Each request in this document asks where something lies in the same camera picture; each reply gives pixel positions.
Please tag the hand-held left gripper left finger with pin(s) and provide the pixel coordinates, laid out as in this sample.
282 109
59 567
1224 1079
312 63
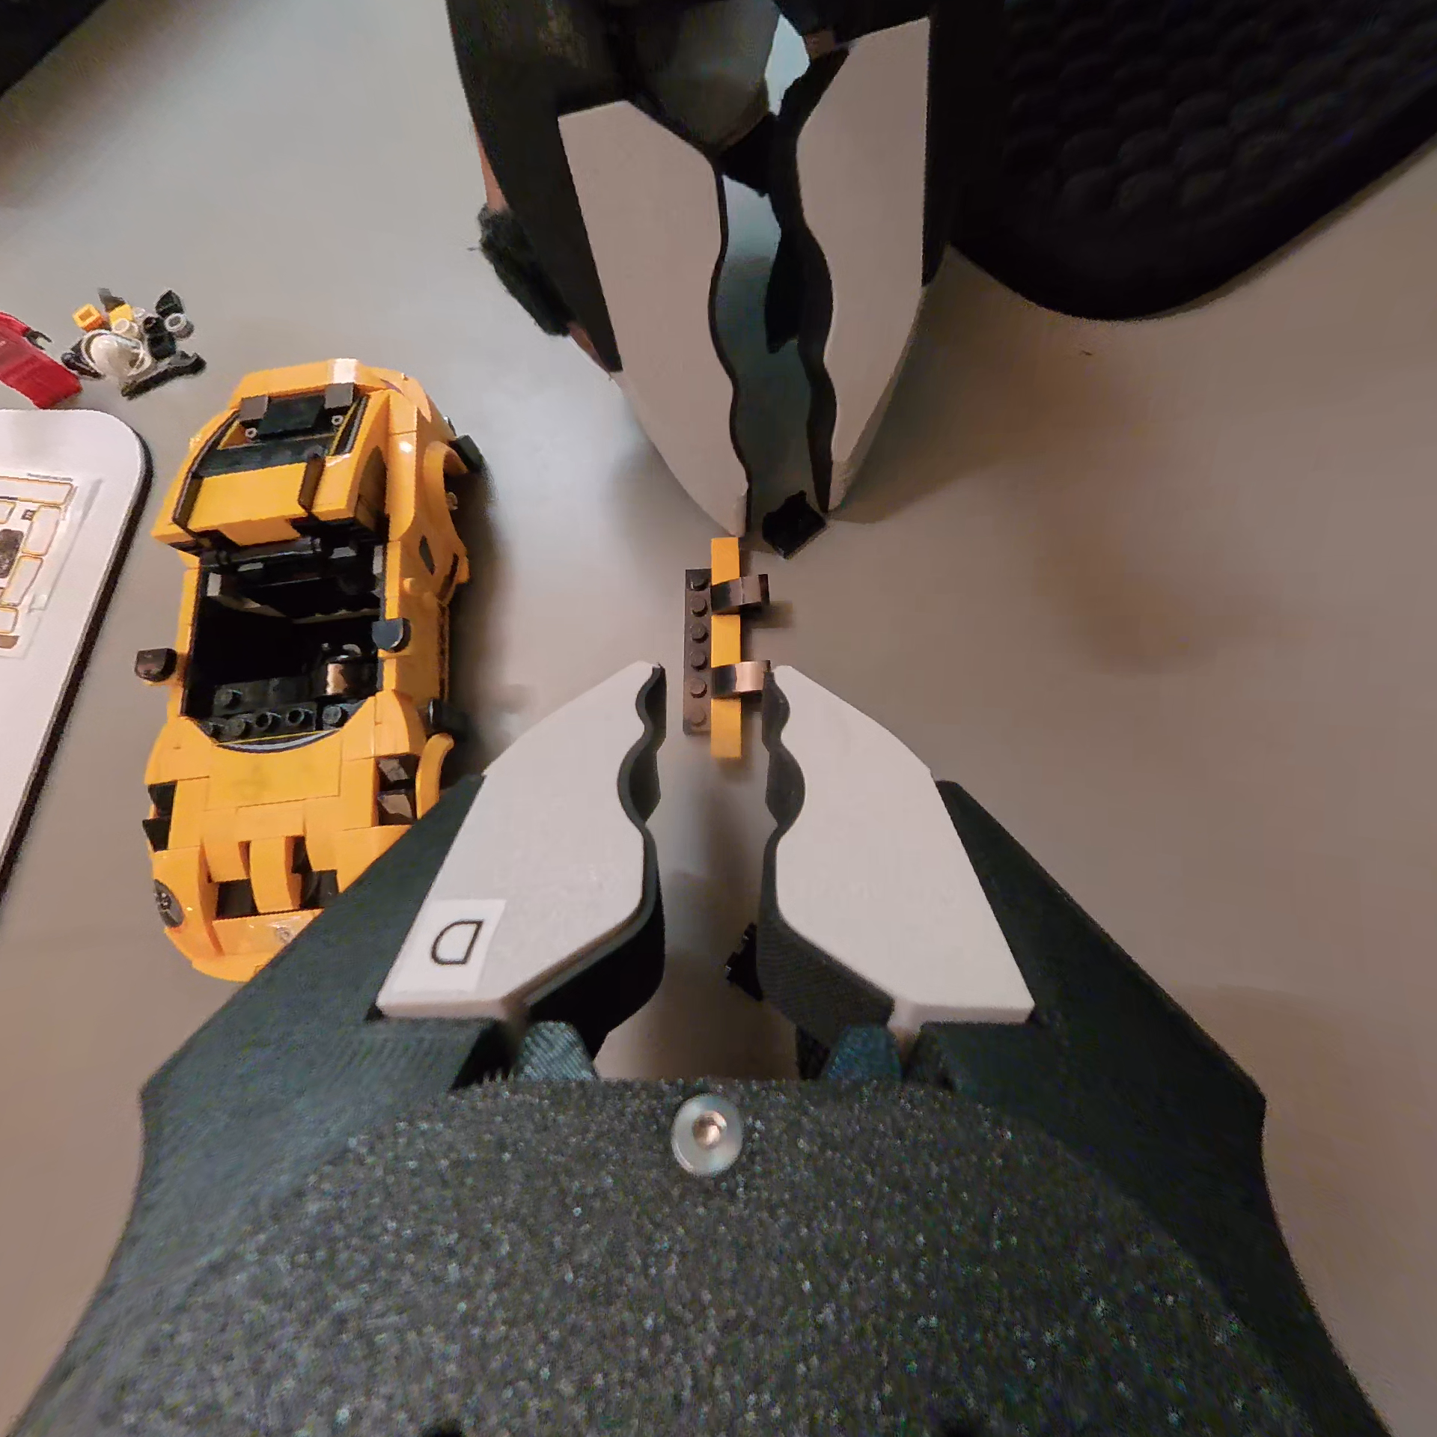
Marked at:
538 853

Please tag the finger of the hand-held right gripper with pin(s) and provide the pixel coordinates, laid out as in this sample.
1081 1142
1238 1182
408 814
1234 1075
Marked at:
876 224
661 314

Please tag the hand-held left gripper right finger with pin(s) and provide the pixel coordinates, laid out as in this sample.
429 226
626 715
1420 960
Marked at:
899 887

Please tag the small orange lego tile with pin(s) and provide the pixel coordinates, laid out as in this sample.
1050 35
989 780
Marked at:
726 560
726 730

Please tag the black yellow lego plate assembly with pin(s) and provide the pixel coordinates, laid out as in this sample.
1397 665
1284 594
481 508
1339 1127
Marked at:
695 652

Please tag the yellow lego car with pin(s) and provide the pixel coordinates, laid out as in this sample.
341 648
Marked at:
303 763

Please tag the pile of small lego pieces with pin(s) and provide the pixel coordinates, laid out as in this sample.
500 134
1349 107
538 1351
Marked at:
134 347

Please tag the red lego minifigure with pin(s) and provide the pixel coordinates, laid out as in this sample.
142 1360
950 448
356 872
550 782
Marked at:
33 364

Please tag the lego sticker sheet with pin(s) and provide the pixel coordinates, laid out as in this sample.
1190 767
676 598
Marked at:
27 561

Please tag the person's right hand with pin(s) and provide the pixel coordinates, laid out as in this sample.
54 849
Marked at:
515 259

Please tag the black armrest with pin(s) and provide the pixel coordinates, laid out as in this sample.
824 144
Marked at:
1178 169

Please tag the white stand base board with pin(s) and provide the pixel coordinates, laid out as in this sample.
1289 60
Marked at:
102 539

